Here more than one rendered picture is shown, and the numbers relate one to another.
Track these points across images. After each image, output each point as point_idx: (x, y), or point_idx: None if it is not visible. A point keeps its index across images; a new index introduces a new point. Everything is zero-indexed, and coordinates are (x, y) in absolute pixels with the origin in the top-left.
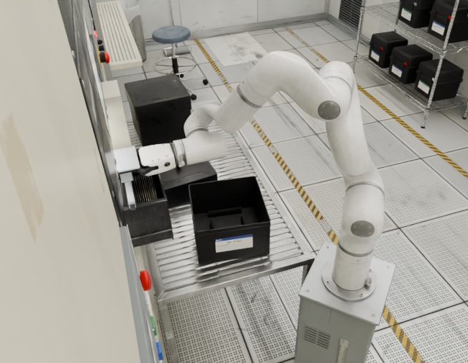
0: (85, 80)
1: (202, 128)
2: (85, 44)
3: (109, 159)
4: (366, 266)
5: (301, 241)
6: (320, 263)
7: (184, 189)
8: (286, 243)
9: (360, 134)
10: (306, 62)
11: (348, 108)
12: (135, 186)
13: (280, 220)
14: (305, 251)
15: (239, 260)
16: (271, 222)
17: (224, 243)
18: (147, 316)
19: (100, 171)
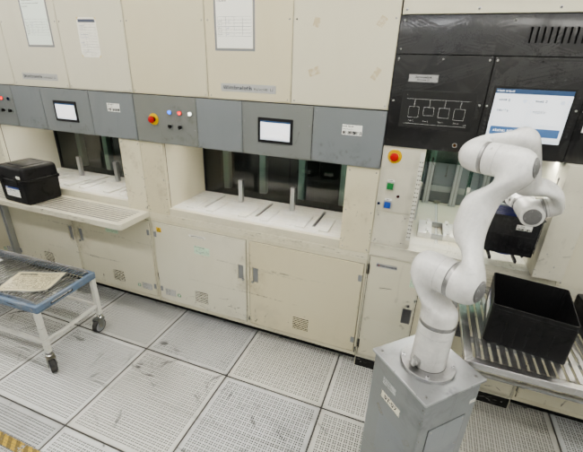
0: (412, 64)
1: (543, 201)
2: (482, 80)
3: (424, 110)
4: (416, 333)
5: (491, 364)
6: (456, 359)
7: None
8: (493, 354)
9: (467, 198)
10: (509, 132)
11: (461, 156)
12: (507, 209)
13: (533, 369)
14: (476, 360)
15: (481, 321)
16: (531, 361)
17: (489, 297)
18: (367, 137)
19: (378, 76)
